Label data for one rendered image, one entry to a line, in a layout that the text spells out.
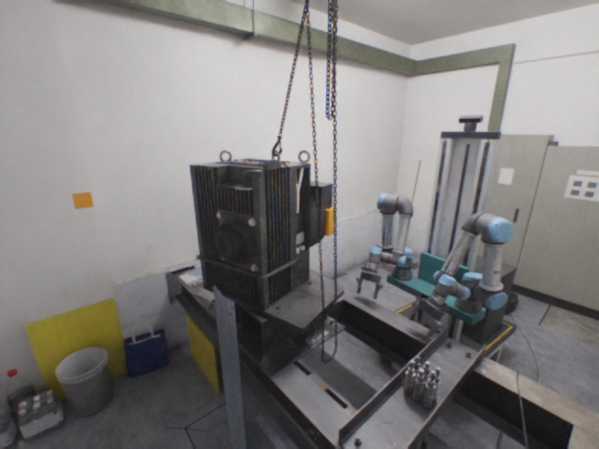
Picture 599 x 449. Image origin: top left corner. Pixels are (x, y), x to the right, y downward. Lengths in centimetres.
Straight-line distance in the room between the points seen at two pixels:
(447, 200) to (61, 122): 248
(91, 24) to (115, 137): 66
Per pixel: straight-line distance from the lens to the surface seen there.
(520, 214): 387
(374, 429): 140
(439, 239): 230
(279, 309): 155
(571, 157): 374
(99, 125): 234
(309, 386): 151
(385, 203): 208
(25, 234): 234
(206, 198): 161
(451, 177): 220
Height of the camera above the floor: 177
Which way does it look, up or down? 18 degrees down
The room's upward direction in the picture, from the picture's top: straight up
